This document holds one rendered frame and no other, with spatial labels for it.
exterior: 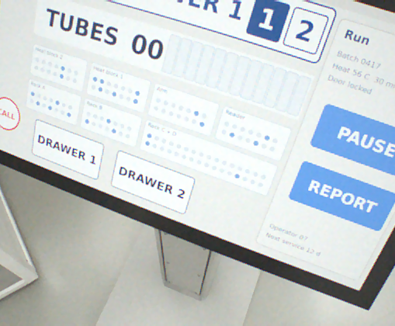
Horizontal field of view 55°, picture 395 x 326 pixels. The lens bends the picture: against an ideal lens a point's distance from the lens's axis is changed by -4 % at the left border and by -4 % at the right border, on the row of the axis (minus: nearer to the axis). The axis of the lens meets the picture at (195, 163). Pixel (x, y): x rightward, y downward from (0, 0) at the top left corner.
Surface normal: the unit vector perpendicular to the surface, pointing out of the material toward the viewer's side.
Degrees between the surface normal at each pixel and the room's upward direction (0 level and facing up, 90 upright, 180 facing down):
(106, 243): 0
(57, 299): 0
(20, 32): 50
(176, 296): 0
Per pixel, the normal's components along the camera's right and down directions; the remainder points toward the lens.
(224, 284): 0.12, -0.46
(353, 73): -0.25, 0.30
